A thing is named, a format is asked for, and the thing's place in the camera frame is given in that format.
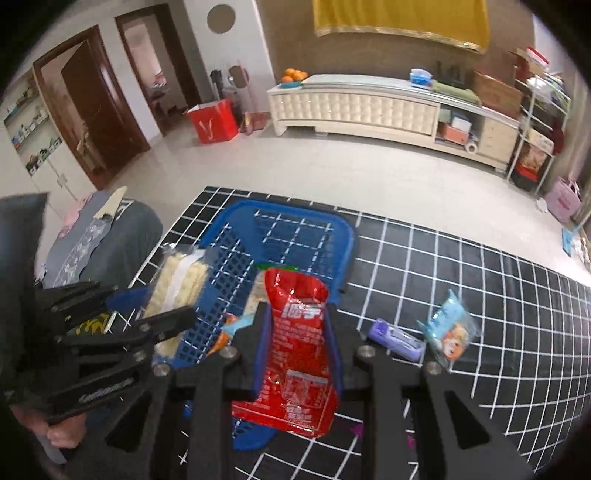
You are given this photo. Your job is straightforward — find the clear cracker packet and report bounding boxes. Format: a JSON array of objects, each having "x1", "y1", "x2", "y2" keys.
[{"x1": 142, "y1": 246, "x2": 211, "y2": 361}]

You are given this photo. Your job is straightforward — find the purple doublemint gum tube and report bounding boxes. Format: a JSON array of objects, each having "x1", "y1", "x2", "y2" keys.
[{"x1": 368, "y1": 319, "x2": 426, "y2": 363}]

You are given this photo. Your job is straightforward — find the red foil snack pouch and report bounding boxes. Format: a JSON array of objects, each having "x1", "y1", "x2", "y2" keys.
[{"x1": 232, "y1": 269, "x2": 339, "y2": 438}]

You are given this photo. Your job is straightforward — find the blue plastic basket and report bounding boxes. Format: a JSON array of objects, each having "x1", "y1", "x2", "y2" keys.
[{"x1": 178, "y1": 200, "x2": 356, "y2": 460}]

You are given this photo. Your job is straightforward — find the blue cartoon bread packet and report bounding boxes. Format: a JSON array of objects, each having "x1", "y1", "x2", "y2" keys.
[{"x1": 418, "y1": 290, "x2": 481, "y2": 369}]

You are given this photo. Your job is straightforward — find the green cracker packet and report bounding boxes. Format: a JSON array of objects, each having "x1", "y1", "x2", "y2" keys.
[{"x1": 242, "y1": 263, "x2": 297, "y2": 317}]

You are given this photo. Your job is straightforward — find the orange snack stick packet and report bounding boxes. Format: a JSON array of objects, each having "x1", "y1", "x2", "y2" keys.
[{"x1": 207, "y1": 314, "x2": 253, "y2": 355}]

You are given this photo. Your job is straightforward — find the person left hand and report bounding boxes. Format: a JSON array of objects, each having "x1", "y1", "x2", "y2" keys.
[{"x1": 10, "y1": 405, "x2": 87, "y2": 449}]

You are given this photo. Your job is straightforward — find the grey cushioned stool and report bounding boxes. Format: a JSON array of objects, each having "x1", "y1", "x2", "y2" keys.
[{"x1": 39, "y1": 187, "x2": 163, "y2": 289}]

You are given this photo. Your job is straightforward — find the brown wooden door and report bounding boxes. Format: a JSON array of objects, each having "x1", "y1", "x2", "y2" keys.
[{"x1": 32, "y1": 26, "x2": 149, "y2": 190}]

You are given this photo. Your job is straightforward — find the black white grid tablecloth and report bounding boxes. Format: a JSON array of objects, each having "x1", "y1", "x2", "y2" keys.
[{"x1": 132, "y1": 186, "x2": 590, "y2": 479}]

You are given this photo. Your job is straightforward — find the red paper bag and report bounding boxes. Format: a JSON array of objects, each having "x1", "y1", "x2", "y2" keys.
[{"x1": 186, "y1": 99, "x2": 238, "y2": 144}]

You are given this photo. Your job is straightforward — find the paper towel roll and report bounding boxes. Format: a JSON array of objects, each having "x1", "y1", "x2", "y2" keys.
[{"x1": 465, "y1": 141, "x2": 478, "y2": 154}]

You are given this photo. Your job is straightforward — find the cream tv cabinet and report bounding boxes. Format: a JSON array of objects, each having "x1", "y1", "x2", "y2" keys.
[{"x1": 267, "y1": 74, "x2": 519, "y2": 172}]

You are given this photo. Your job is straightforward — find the oranges on blue plate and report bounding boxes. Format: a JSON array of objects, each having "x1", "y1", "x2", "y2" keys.
[{"x1": 280, "y1": 68, "x2": 308, "y2": 88}]

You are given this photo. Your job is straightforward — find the pink gift bag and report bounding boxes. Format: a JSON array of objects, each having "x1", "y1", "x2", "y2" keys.
[{"x1": 544, "y1": 178, "x2": 581, "y2": 224}]

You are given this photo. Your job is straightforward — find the blue tissue box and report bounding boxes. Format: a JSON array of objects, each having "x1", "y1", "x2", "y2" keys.
[{"x1": 410, "y1": 68, "x2": 433, "y2": 89}]

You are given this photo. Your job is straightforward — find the green folded cloth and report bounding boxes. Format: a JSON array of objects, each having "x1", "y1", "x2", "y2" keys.
[{"x1": 432, "y1": 80, "x2": 482, "y2": 106}]

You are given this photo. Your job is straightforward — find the brown cardboard box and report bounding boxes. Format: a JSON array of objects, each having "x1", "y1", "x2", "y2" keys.
[{"x1": 473, "y1": 71, "x2": 523, "y2": 119}]

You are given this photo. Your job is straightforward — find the white metal shelf rack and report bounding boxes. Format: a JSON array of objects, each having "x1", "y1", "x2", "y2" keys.
[{"x1": 506, "y1": 66, "x2": 571, "y2": 196}]

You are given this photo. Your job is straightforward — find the yellow cloth covered tv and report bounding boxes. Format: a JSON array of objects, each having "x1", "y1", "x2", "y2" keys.
[{"x1": 312, "y1": 0, "x2": 491, "y2": 53}]

